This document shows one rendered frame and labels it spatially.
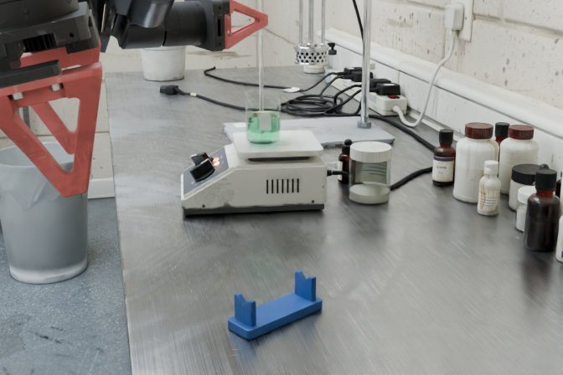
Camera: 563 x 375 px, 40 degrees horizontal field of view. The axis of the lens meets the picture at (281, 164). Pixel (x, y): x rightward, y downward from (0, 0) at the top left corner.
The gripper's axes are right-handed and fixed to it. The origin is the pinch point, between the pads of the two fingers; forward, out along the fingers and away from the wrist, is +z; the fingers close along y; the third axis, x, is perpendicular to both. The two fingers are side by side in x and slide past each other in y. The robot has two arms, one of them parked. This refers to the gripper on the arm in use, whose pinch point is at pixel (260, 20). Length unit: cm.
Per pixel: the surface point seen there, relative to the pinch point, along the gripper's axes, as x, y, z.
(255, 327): 25.0, -36.5, -18.5
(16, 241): 85, 158, -15
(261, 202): 24.1, -5.9, -2.9
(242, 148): 17.0, -2.6, -4.3
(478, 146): 17.5, -15.5, 26.3
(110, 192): 97, 236, 37
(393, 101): 22, 38, 49
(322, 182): 21.6, -8.8, 5.0
